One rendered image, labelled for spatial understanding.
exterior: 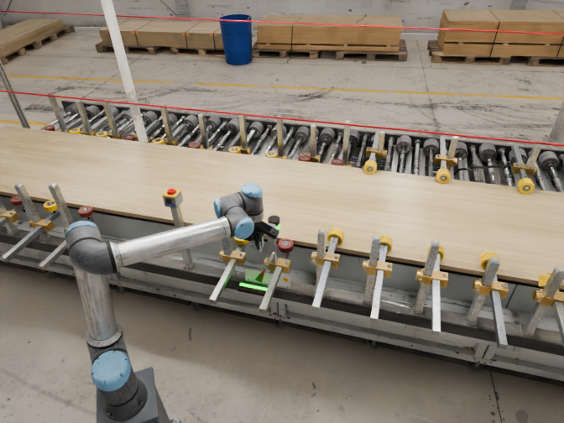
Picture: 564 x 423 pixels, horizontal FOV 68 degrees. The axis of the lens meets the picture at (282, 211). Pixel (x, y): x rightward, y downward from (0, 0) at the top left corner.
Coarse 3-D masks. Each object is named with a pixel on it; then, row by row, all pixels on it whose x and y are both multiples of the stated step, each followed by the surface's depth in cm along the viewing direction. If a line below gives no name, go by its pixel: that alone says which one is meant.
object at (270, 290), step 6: (276, 270) 212; (276, 276) 208; (270, 282) 205; (276, 282) 206; (270, 288) 202; (270, 294) 199; (264, 300) 196; (270, 300) 200; (264, 306) 194; (264, 312) 194
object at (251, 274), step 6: (246, 270) 223; (252, 270) 222; (258, 270) 220; (246, 276) 226; (252, 276) 225; (264, 276) 222; (270, 276) 220; (282, 276) 218; (288, 276) 217; (258, 282) 226; (264, 282) 225; (282, 282) 221; (288, 282) 219; (288, 288) 222
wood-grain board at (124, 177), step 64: (0, 128) 341; (0, 192) 270; (64, 192) 266; (128, 192) 263; (192, 192) 261; (320, 192) 257; (384, 192) 255; (448, 192) 253; (512, 192) 251; (448, 256) 210; (512, 256) 209
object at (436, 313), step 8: (432, 280) 191; (432, 288) 187; (432, 296) 183; (432, 304) 180; (432, 312) 176; (440, 312) 176; (432, 320) 173; (440, 320) 173; (432, 328) 170; (440, 328) 169
